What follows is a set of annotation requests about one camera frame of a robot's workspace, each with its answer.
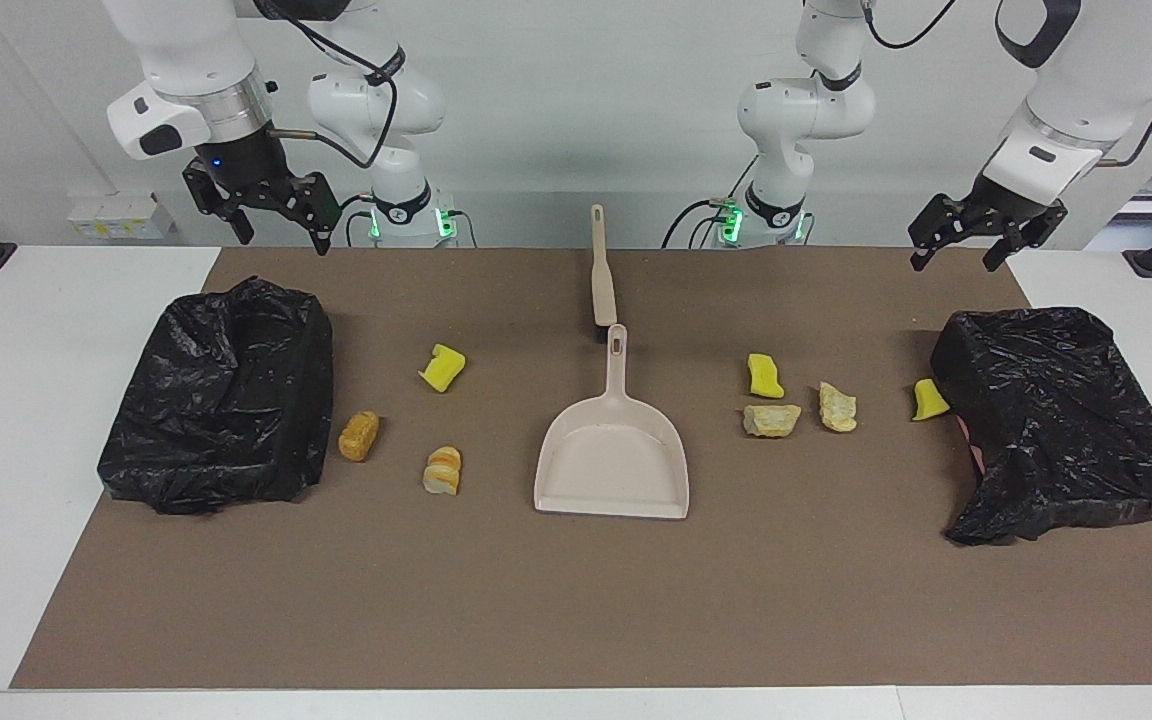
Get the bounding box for yellow sponge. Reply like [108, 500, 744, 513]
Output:
[418, 343, 467, 394]
[911, 378, 951, 422]
[747, 353, 786, 400]

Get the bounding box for pale bread piece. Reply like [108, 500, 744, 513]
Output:
[742, 403, 803, 439]
[818, 381, 859, 434]

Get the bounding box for brown bread roll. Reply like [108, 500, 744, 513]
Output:
[338, 410, 380, 463]

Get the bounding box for striped croissant piece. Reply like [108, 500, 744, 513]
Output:
[422, 446, 463, 497]

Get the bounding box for beige brush black bristles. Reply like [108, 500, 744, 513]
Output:
[590, 204, 619, 341]

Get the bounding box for beige plastic dustpan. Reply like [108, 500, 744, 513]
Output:
[533, 323, 690, 521]

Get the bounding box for black bag lined bin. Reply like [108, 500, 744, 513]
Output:
[97, 276, 335, 516]

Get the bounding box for black bag over pink bin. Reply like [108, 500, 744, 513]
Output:
[930, 306, 1152, 547]

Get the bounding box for pink bin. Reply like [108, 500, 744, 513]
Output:
[958, 415, 987, 476]

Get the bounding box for white power strip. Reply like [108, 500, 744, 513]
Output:
[67, 193, 177, 241]

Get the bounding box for brown table mat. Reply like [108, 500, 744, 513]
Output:
[9, 247, 1152, 691]

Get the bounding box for black base cable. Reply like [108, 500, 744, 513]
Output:
[661, 198, 737, 249]
[344, 195, 377, 248]

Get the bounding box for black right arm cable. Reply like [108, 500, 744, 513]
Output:
[254, 0, 399, 169]

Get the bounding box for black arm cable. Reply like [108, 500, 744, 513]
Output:
[861, 0, 1152, 169]
[254, 0, 399, 169]

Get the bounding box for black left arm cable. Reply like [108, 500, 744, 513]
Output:
[861, 0, 1152, 169]

